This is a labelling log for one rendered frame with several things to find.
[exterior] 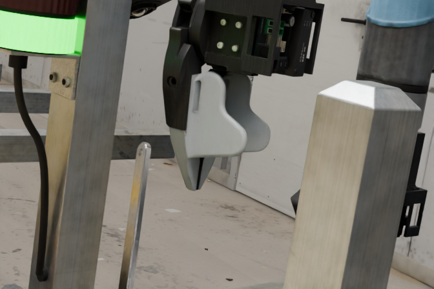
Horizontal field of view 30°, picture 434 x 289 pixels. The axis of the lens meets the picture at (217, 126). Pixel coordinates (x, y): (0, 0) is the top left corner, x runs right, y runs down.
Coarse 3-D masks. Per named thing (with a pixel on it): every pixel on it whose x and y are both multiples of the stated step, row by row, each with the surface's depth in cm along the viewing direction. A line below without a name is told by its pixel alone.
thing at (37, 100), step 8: (0, 88) 112; (8, 88) 113; (24, 88) 115; (0, 96) 110; (8, 96) 111; (24, 96) 112; (32, 96) 113; (40, 96) 114; (48, 96) 115; (0, 104) 110; (8, 104) 111; (16, 104) 112; (32, 104) 113; (40, 104) 114; (48, 104) 115; (0, 112) 110; (8, 112) 111; (16, 112) 112; (32, 112) 114; (40, 112) 114; (48, 112) 115
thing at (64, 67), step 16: (48, 16) 51; (64, 16) 52; (0, 48) 52; (16, 64) 53; (64, 64) 55; (16, 80) 53; (64, 80) 55; (16, 96) 54; (64, 96) 55; (32, 128) 55
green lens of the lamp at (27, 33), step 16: (0, 16) 50; (16, 16) 50; (32, 16) 50; (0, 32) 51; (16, 32) 50; (32, 32) 50; (48, 32) 51; (64, 32) 52; (16, 48) 50; (32, 48) 51; (48, 48) 51; (64, 48) 52
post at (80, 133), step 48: (96, 0) 54; (96, 48) 55; (96, 96) 56; (48, 144) 57; (96, 144) 56; (48, 192) 57; (96, 192) 57; (48, 240) 57; (96, 240) 58; (48, 288) 57
